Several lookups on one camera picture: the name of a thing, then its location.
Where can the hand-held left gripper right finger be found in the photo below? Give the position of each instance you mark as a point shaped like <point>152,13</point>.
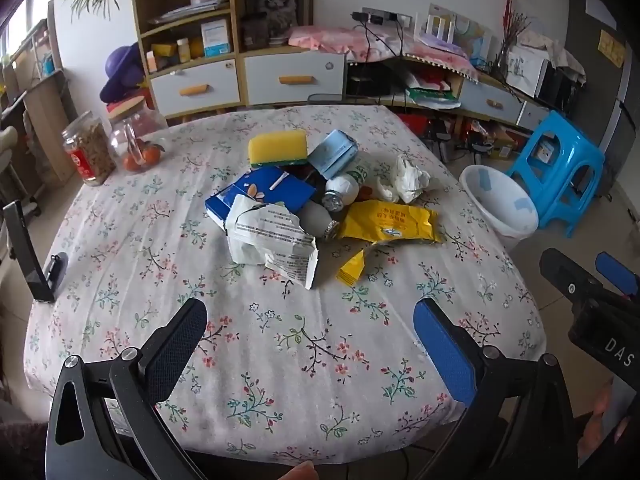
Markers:
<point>445,355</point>

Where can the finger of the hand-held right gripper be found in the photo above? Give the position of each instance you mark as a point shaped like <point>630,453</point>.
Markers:
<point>565,275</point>
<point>620,275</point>

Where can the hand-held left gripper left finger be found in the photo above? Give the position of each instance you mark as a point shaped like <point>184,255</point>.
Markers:
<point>175,355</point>

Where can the white plastic bin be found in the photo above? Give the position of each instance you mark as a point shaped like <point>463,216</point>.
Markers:
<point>495,200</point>

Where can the yellow torn wrapper piece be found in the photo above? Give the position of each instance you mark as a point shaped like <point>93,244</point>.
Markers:
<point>352,270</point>

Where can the yellow snack packet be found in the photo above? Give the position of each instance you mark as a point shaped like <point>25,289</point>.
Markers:
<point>385,220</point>

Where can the white packaging bag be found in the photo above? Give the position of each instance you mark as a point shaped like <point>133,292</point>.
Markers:
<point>270,240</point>

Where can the small white tissue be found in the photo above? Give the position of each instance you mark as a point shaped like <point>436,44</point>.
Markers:
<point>386,189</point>

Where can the large white tissue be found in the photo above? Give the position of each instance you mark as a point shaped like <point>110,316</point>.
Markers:
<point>410,177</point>

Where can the blue tissue box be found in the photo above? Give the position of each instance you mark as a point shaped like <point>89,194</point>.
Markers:
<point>260,187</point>

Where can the grey light bulb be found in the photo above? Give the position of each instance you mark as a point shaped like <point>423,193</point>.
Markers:
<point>315,217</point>

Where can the white light bulb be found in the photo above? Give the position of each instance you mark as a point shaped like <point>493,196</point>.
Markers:
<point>345,187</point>

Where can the yellow sponge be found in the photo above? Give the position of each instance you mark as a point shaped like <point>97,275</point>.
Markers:
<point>277,147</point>

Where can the light blue carton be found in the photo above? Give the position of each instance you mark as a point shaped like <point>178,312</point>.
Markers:
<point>332,152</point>

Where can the person's right hand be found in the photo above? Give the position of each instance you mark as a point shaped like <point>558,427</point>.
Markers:
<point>600,425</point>

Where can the person's left hand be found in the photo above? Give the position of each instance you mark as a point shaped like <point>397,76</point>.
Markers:
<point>301,472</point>

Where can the floral tablecloth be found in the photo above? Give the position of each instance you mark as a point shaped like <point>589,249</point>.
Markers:
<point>300,360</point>

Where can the blue plastic stool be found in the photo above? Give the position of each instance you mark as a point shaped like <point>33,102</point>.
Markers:
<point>565,135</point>

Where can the cardboard box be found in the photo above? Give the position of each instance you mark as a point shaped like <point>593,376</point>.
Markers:
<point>502,142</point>

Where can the black power tool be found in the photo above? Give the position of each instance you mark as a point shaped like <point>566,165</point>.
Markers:
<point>439,146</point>
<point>475,147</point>

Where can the black phone stand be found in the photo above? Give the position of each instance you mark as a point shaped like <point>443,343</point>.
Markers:
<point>27,260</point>

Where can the black appliance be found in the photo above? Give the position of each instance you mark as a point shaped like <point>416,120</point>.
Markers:
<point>557,85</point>

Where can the tangerine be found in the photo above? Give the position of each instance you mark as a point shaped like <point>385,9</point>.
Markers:
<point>132,162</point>
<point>152,155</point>

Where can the low wooden cabinet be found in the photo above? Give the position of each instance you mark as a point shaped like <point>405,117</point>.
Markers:
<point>480,91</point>

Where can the white box with drawing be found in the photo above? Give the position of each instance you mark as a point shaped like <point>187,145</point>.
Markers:
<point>525,70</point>

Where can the red crate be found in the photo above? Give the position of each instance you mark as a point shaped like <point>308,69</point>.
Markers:
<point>415,122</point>

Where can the plastic jar of nuts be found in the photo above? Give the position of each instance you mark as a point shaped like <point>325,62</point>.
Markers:
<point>90,155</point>

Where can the beige cloth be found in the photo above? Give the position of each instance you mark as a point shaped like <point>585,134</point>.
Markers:
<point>565,55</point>

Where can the green and white packet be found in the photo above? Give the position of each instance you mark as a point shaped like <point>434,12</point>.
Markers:
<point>430,99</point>

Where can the glass jar bamboo lid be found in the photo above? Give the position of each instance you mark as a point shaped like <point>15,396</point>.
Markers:
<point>135,130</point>

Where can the dried branches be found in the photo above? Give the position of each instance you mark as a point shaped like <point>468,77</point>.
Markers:
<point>507,45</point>

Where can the wooden side shelf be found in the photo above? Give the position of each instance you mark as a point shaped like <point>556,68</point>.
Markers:
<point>50,120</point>

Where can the white router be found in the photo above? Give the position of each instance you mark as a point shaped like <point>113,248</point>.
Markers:
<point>435,30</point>

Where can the purple hat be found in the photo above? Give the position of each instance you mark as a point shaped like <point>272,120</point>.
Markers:
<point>122,67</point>

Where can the orange bottle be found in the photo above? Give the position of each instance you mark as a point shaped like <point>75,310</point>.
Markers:
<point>183,49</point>

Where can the white power strip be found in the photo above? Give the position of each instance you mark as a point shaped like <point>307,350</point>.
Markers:
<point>387,16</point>

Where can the blue and white box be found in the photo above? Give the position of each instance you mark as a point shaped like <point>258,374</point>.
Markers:
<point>216,37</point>

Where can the pink floral cloth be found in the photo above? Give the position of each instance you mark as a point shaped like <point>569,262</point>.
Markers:
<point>340,40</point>

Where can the stack of papers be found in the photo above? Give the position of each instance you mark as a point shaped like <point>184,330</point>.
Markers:
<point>190,9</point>

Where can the wooden shelf cabinet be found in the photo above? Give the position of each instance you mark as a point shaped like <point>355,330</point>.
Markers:
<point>238,10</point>

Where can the framed cat picture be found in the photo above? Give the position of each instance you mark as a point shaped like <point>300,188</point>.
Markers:
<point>280,5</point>

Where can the yellow wall note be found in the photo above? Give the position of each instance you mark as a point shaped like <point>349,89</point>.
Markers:
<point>611,49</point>

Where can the white wall paper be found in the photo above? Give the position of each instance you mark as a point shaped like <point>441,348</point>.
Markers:
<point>602,10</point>

